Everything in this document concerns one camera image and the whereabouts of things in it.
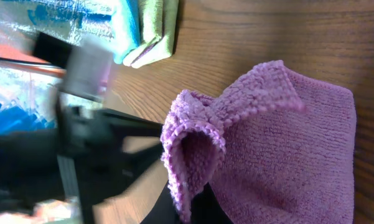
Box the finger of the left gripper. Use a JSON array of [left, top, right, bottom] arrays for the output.
[[93, 108, 162, 139], [105, 144, 163, 198]]

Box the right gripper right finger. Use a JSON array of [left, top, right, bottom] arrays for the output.
[[191, 184, 233, 224]]

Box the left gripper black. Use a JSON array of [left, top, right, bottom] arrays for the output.
[[0, 106, 124, 215]]

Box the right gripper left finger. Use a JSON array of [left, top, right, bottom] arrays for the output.
[[140, 183, 181, 224]]

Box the purple microfibre cloth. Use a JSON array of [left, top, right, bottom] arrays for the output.
[[161, 60, 357, 223]]

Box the purple folded cloth in stack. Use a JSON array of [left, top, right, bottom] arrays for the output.
[[133, 43, 156, 63]]

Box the lower green folded cloth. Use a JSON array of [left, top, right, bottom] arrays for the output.
[[131, 0, 179, 68]]

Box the green folded cloth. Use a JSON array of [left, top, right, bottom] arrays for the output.
[[123, 0, 164, 67], [131, 0, 179, 68]]

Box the blue folded cloth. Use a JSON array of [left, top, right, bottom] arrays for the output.
[[26, 0, 140, 64]]

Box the upper green folded cloth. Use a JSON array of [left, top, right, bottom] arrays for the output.
[[123, 0, 164, 67]]

